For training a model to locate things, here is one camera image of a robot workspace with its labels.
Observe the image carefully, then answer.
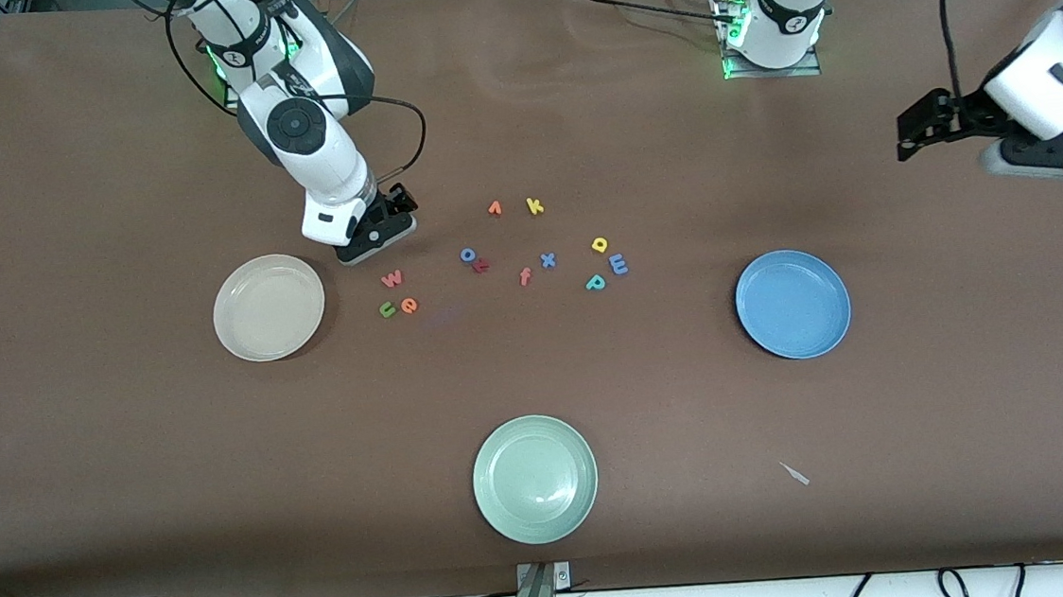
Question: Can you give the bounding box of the beige brown plate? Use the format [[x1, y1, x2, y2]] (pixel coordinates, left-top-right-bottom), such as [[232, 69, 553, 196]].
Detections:
[[208, 250, 331, 367]]

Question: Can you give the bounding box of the blue plate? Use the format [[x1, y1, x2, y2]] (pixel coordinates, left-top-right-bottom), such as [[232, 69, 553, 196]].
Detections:
[[731, 245, 857, 365]]

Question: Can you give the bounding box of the pale green plate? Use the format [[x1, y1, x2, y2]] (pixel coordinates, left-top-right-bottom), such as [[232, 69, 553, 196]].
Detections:
[[467, 410, 604, 551]]

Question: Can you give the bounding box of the brown table cover sheet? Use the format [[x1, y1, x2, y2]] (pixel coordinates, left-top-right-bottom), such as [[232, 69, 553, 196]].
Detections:
[[0, 0, 1063, 597]]

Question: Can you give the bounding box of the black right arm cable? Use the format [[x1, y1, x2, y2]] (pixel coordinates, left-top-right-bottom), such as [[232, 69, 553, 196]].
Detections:
[[163, 0, 432, 209]]

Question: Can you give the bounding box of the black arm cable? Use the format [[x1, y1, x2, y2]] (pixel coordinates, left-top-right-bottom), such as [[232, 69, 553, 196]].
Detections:
[[163, 0, 432, 209], [939, 0, 993, 101]]

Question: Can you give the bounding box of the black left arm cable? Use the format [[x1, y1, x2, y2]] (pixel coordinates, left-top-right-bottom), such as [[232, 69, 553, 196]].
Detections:
[[939, 0, 993, 101]]

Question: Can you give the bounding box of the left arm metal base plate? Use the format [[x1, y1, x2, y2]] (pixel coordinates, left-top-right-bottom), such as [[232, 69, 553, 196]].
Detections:
[[711, 0, 824, 84]]

